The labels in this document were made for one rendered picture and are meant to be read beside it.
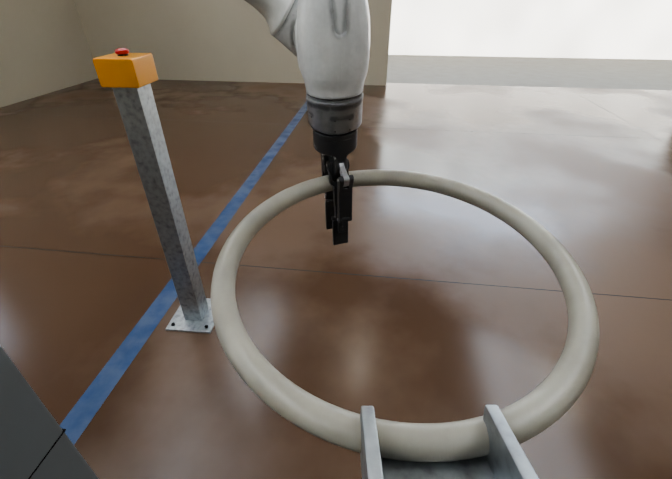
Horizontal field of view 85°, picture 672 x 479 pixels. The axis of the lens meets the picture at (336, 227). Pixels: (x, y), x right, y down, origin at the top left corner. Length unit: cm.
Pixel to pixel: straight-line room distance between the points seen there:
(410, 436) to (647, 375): 162
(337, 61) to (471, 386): 130
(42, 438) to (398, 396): 103
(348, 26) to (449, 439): 48
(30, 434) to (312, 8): 96
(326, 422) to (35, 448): 81
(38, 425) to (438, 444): 87
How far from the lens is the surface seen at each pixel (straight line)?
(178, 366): 167
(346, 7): 55
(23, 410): 103
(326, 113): 58
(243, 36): 643
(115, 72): 131
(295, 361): 157
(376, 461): 33
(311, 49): 56
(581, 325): 50
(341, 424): 37
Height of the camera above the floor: 124
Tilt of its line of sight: 33 degrees down
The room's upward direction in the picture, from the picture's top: straight up
